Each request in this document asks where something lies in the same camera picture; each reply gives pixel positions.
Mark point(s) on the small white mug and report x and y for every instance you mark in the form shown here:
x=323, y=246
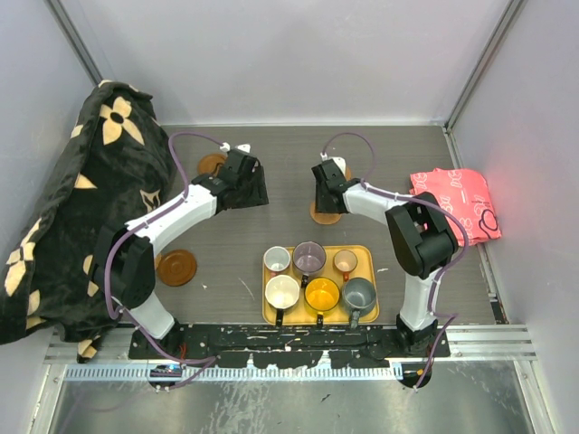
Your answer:
x=276, y=260

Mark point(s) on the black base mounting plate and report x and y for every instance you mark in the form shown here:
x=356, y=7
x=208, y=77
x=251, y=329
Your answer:
x=233, y=346

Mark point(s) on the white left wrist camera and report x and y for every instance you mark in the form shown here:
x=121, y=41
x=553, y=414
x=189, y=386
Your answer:
x=225, y=147

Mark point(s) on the grey mug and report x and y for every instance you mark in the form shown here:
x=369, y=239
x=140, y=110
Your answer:
x=358, y=299

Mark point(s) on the pink patterned plastic package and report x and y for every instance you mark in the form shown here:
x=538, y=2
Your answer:
x=465, y=194

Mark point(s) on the yellow plastic tray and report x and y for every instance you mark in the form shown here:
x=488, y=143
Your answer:
x=302, y=314

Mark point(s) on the yellow mug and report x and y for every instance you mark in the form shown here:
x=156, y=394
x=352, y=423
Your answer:
x=321, y=296

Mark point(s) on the small orange cup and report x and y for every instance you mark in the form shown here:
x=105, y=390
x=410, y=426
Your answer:
x=345, y=261

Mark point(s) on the large white mug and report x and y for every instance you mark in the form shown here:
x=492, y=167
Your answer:
x=282, y=293

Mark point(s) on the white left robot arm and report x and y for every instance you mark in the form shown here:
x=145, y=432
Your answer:
x=124, y=255

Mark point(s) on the black floral plush blanket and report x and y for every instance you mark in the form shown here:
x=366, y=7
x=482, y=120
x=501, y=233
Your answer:
x=116, y=167

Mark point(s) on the dark brown ringed coaster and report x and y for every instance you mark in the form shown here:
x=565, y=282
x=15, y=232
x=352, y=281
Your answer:
x=210, y=164

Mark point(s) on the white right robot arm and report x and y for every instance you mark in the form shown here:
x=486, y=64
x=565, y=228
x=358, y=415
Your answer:
x=423, y=241

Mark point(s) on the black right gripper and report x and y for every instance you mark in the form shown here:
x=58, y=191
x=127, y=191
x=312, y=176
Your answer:
x=321, y=205

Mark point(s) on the purple glass mug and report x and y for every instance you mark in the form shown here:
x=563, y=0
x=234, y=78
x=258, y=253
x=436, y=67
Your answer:
x=308, y=261

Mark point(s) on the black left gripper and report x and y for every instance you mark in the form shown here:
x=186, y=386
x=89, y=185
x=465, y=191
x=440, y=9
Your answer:
x=258, y=196

